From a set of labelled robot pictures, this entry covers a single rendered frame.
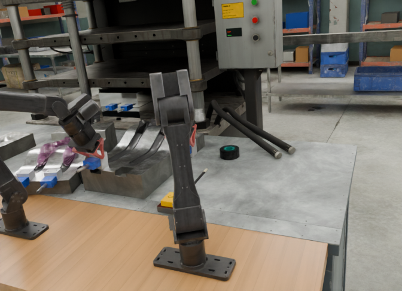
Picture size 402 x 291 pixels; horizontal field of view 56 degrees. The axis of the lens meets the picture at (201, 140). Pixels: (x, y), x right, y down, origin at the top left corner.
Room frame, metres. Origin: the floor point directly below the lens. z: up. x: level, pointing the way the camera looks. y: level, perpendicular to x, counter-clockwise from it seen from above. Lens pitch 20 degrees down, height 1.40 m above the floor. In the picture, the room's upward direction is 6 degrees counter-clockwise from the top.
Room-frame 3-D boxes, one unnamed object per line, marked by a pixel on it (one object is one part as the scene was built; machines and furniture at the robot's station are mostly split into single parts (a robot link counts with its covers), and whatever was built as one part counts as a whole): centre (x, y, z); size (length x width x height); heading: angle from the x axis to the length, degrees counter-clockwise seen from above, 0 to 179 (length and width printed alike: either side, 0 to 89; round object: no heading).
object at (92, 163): (1.20, 0.39, 0.92); 0.13 x 0.05 x 0.05; 154
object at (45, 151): (1.49, 0.56, 0.90); 0.26 x 0.18 x 0.08; 171
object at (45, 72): (6.51, 2.37, 0.42); 0.60 x 0.42 x 0.33; 54
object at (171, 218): (0.78, 0.05, 0.90); 0.09 x 0.06 x 0.06; 96
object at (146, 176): (1.41, 0.21, 0.87); 0.50 x 0.26 x 0.14; 154
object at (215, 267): (0.77, 0.05, 0.84); 0.20 x 0.07 x 0.08; 65
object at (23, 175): (1.24, 0.66, 0.86); 0.13 x 0.05 x 0.05; 171
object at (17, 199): (1.03, 0.59, 0.90); 0.09 x 0.06 x 0.06; 34
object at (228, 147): (1.43, -0.11, 0.82); 0.08 x 0.08 x 0.04
